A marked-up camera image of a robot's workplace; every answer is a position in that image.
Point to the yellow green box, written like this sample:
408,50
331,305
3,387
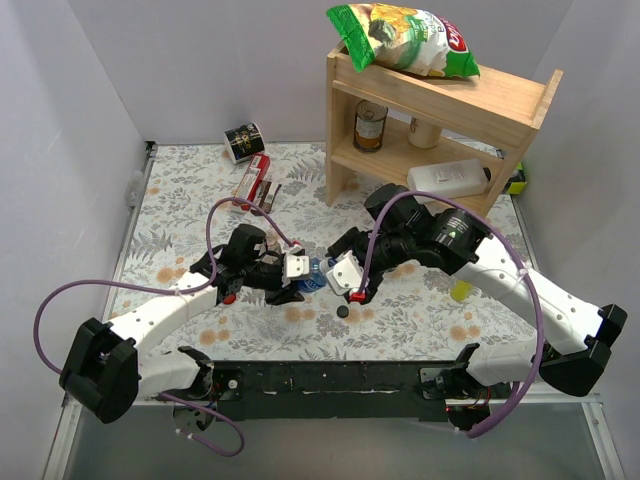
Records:
517,182

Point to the black bottle cap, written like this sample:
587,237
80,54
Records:
342,311

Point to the tin can on shelf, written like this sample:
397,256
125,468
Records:
369,125

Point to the yellow bottle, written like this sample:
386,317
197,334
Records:
461,291

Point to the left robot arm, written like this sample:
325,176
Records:
109,366

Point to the green chips bag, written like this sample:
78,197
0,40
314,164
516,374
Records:
403,39

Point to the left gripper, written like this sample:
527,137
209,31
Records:
279,279

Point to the beige cup on shelf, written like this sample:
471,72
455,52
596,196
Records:
422,134

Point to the clear red-label bottle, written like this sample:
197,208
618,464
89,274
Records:
273,243

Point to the white jug on shelf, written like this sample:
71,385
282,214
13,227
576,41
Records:
452,179

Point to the floral table mat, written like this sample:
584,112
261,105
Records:
185,209

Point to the wooden shelf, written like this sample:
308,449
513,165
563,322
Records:
493,117

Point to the red cardboard box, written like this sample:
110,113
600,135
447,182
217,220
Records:
253,176

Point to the blue-label Pocari bottle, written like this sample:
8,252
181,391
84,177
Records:
317,276

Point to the black base bar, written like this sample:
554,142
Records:
303,389

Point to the brown snack bar wrapper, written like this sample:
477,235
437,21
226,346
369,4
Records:
267,195

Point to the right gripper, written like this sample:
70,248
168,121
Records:
357,250

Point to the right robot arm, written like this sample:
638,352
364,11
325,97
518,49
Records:
578,336

